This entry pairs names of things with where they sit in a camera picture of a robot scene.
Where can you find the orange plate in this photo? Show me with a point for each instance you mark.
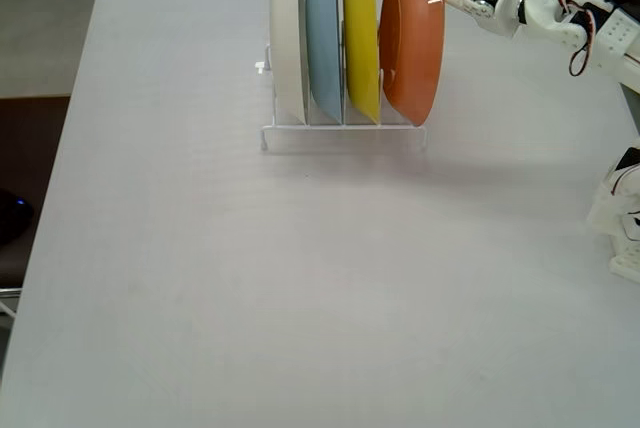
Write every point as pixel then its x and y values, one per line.
pixel 415 48

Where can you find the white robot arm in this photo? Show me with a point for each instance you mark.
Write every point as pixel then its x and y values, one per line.
pixel 615 33

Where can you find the yellow plate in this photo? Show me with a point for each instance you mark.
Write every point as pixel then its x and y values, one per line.
pixel 361 38

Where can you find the light blue plate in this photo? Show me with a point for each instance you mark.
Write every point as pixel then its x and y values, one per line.
pixel 322 38

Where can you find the cream white plate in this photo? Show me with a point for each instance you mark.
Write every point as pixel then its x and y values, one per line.
pixel 287 38

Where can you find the dark brown furniture surface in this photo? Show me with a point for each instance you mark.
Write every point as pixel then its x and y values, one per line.
pixel 30 148

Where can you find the black round device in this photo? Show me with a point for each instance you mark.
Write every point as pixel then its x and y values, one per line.
pixel 12 218

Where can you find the white metal frame bar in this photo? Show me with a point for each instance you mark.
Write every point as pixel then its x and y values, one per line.
pixel 10 291

